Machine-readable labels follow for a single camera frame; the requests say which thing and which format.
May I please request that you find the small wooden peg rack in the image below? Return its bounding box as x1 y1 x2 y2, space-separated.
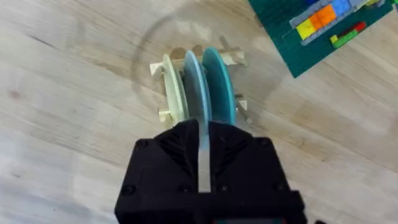
149 45 254 125

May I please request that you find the teal plate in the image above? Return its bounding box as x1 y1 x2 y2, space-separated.
201 47 237 127

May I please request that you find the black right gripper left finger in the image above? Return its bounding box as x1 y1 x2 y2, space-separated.
118 119 200 200

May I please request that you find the light blue plate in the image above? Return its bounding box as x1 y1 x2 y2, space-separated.
182 49 213 194

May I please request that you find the green board with toy blocks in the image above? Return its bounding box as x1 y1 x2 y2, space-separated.
248 0 398 78

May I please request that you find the cream plate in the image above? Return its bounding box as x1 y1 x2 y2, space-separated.
162 54 190 124

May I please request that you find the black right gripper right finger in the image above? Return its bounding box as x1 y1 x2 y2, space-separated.
208 121 292 195

